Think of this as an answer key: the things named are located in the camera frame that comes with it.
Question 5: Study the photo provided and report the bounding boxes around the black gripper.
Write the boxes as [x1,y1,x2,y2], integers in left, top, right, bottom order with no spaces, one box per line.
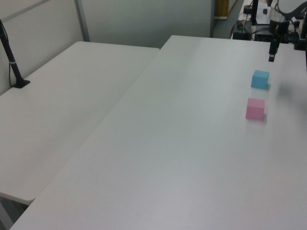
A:
[268,19,291,63]

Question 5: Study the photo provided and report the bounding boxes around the wooden board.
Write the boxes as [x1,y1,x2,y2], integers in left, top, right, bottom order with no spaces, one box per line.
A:
[214,0,230,19]

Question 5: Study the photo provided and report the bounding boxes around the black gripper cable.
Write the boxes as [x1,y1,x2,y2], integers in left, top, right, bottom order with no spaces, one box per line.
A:
[273,0,307,19]

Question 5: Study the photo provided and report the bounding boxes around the black camera pole with base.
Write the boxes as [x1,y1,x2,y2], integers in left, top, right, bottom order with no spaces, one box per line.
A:
[0,19,31,90]

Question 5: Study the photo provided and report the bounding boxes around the blue cube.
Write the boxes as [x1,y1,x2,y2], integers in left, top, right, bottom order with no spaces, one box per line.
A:
[250,69,270,90]

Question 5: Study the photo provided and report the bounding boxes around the black equipment on desk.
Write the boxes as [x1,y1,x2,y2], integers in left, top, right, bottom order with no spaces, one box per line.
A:
[284,19,307,51]

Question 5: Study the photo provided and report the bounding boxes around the black upright stand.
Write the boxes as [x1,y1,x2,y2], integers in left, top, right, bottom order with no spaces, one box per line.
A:
[250,0,260,25]

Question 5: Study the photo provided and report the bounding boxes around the grey metal partition post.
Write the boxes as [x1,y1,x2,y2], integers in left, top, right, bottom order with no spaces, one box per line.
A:
[73,0,91,43]
[209,0,217,38]

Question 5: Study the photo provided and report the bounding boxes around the black box on desk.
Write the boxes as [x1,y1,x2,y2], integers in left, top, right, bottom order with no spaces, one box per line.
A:
[233,31,250,40]
[254,33,274,43]

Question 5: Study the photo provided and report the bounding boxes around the pink cube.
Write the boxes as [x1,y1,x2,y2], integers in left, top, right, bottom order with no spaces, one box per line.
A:
[245,97,266,120]

